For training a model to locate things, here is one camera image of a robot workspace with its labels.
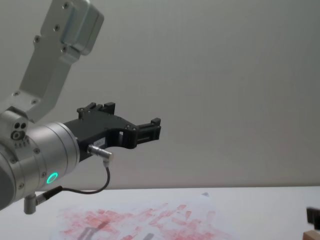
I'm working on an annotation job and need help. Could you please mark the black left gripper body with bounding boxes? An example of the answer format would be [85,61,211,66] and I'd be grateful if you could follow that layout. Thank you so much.
[62,111,138,163]

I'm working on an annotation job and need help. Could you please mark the thin dark cable silver plugs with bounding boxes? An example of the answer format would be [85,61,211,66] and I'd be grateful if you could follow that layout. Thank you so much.
[23,143,116,215]

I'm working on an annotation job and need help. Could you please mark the white table cloth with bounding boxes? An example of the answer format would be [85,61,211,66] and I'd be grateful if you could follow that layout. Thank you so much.
[0,185,320,240]

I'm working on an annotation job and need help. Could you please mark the white sheet with red stains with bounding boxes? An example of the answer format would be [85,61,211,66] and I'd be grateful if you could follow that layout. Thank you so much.
[49,197,237,240]

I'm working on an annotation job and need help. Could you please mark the brown cardboard box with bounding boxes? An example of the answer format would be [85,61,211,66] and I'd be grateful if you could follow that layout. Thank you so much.
[302,230,320,240]

